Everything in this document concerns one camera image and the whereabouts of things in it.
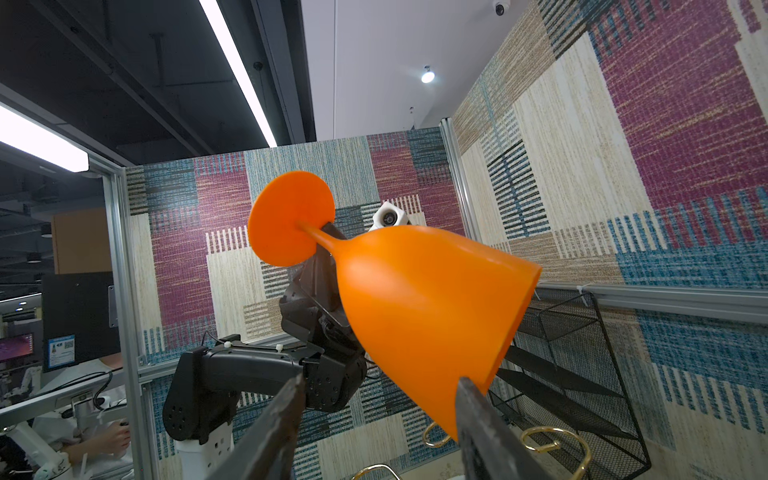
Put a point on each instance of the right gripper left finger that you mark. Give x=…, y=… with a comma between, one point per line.
x=267, y=449

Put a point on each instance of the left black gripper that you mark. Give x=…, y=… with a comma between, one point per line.
x=332, y=358

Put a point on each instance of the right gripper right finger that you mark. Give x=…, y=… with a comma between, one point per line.
x=474, y=412

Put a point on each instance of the orange back wine glass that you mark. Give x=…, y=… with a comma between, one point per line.
x=428, y=305

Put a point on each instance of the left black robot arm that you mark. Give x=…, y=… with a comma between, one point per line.
x=262, y=370

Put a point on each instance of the gold wire glass rack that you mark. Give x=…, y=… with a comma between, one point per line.
x=493, y=454

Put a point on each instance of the black wire shelf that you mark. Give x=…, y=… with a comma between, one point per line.
x=561, y=371

